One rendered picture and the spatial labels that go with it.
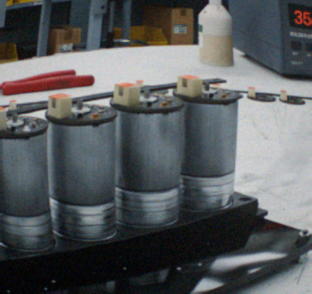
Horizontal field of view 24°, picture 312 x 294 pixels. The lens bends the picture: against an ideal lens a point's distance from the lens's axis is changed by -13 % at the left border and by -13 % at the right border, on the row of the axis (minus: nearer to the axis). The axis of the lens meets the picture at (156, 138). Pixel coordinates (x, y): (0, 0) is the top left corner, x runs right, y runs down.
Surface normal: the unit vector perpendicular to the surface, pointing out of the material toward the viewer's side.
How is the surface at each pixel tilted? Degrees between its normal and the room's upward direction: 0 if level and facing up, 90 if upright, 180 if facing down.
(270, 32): 90
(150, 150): 90
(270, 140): 0
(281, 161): 0
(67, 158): 90
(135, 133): 90
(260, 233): 0
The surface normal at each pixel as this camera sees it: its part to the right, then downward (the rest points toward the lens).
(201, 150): -0.13, 0.25
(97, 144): 0.61, 0.22
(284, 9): 0.23, 0.26
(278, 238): 0.03, -0.97
